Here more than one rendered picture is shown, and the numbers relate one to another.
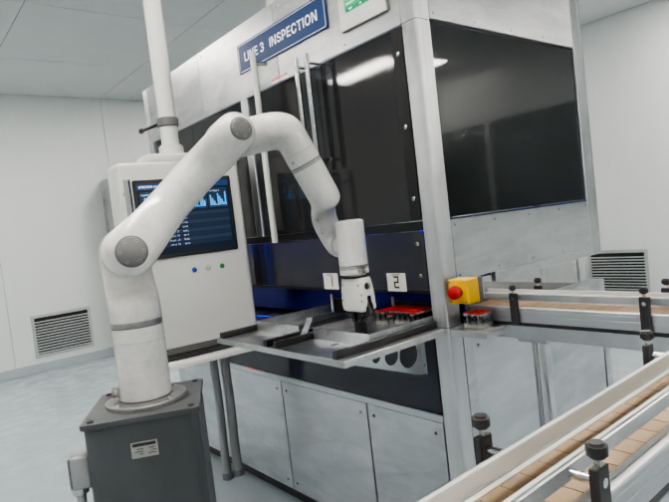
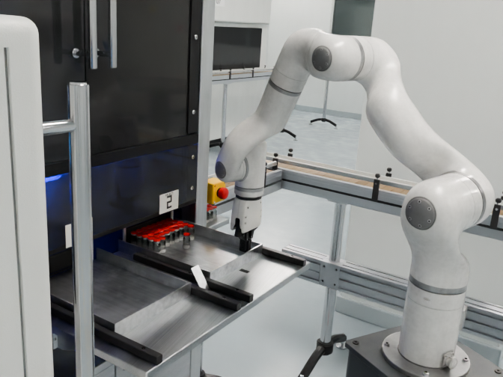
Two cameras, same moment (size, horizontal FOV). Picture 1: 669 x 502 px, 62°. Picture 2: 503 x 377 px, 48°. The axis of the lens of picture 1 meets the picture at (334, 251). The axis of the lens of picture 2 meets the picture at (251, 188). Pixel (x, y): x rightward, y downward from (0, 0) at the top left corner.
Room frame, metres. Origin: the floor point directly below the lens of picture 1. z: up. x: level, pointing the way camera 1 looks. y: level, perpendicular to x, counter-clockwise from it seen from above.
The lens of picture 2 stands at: (2.10, 1.42, 1.56)
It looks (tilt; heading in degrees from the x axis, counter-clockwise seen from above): 17 degrees down; 251
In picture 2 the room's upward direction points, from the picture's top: 4 degrees clockwise
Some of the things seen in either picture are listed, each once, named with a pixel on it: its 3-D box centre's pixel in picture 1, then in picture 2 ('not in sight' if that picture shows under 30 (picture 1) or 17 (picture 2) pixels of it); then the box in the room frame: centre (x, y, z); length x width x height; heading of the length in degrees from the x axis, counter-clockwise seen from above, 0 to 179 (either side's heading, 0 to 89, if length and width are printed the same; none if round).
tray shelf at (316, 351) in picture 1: (331, 334); (171, 281); (1.85, 0.04, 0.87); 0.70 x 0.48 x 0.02; 39
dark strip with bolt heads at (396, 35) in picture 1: (409, 160); (194, 72); (1.73, -0.26, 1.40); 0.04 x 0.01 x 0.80; 39
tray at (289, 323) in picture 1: (316, 318); (105, 286); (2.02, 0.10, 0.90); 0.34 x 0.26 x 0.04; 129
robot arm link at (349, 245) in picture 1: (350, 242); (249, 162); (1.61, -0.05, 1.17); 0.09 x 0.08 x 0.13; 25
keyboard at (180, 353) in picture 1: (207, 346); not in sight; (2.15, 0.53, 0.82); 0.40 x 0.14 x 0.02; 124
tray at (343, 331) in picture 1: (380, 325); (191, 247); (1.76, -0.12, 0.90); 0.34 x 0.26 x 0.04; 129
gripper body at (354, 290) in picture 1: (356, 291); (247, 210); (1.61, -0.05, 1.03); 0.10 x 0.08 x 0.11; 39
